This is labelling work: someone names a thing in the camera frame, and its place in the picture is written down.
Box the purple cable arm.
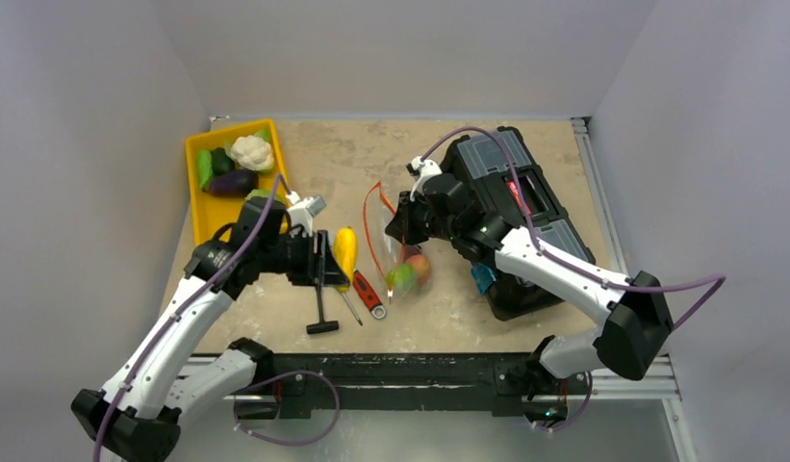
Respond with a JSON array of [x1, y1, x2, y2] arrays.
[[91, 173, 300, 462], [420, 126, 727, 331]]

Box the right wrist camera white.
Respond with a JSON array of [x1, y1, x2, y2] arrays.
[[406, 156, 443, 201]]

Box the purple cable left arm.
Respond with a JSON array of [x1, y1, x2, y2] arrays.
[[91, 173, 300, 462]]

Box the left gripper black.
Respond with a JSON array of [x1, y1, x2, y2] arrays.
[[257, 227, 347, 285]]

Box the purple eggplant toy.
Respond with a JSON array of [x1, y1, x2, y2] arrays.
[[206, 169, 259, 198]]

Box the white cauliflower toy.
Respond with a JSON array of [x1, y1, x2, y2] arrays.
[[228, 135, 275, 172]]

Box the aluminium frame rail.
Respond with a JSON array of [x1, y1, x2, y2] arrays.
[[117, 116, 700, 462]]

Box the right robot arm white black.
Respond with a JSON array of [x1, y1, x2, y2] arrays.
[[385, 174, 675, 392]]

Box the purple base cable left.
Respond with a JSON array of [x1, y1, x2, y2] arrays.
[[233, 372, 341, 449]]

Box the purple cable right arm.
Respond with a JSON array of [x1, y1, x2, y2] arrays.
[[420, 126, 727, 331]]

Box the bright green cabbage toy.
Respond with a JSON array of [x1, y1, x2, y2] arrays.
[[386, 263, 420, 295]]

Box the black yellow screwdriver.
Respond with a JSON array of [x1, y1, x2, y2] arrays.
[[339, 291, 363, 326]]

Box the pale green cabbage toy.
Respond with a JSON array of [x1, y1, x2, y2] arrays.
[[244, 189, 285, 202]]

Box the red peach toy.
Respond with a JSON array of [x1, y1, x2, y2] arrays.
[[405, 254, 432, 286]]

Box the black toolbox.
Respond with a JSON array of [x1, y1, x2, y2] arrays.
[[440, 126, 596, 321]]

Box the clear zip top bag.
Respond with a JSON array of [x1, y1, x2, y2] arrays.
[[361, 181, 432, 303]]

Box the yellow plastic tray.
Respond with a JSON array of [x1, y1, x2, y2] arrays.
[[185, 118, 291, 244]]

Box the green pepper toy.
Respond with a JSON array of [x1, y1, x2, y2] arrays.
[[196, 149, 215, 191]]

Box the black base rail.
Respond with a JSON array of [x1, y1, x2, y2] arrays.
[[234, 352, 589, 423]]

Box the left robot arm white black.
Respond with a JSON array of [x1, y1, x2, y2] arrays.
[[71, 192, 348, 461]]

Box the red adjustable wrench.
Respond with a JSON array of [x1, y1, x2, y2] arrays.
[[353, 269, 387, 321]]

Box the yellow corn toy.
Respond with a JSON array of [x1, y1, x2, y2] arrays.
[[332, 227, 358, 293]]

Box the black T-handle tool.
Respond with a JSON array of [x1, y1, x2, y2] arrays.
[[306, 285, 340, 335]]

